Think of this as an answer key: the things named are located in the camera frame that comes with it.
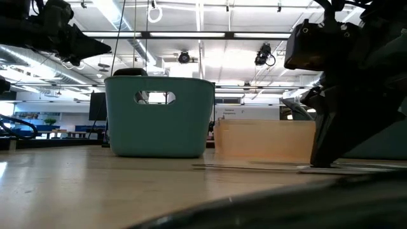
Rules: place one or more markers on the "white wall sign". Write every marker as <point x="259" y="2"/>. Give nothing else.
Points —
<point x="251" y="113"/>

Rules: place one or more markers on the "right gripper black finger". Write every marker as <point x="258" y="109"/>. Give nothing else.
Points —
<point x="343" y="127"/>
<point x="311" y="98"/>

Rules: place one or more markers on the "black metal rig frame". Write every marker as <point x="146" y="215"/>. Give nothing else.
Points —
<point x="47" y="143"/>

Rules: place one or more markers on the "black monitor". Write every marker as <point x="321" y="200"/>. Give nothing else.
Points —
<point x="97" y="106"/>

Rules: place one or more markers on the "dark blue plastic bin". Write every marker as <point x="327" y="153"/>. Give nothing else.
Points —
<point x="381" y="143"/>

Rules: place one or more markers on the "translucent orange plastic tray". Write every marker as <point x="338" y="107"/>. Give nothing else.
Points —
<point x="264" y="140"/>

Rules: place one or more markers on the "black overhead light bar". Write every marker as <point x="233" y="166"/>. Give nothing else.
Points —
<point x="229" y="35"/>

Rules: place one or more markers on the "round black ceiling spotlight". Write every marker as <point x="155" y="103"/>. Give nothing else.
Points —
<point x="183" y="58"/>

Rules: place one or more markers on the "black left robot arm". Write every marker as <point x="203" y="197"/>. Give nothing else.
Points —
<point x="3" y="85"/>

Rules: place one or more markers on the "round dark ceiling lamp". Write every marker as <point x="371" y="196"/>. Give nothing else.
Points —
<point x="103" y="65"/>

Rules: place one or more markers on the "small green plant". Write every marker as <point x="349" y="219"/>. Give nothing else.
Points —
<point x="50" y="121"/>

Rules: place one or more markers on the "wooden bench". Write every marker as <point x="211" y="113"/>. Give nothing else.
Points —
<point x="60" y="131"/>

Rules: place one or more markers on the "teal green plastic bin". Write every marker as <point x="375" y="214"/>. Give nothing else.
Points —
<point x="159" y="133"/>

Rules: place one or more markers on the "steel table knife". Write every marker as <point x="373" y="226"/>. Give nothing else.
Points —
<point x="248" y="167"/>

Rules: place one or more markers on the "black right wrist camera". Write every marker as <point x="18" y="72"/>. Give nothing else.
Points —
<point x="318" y="47"/>

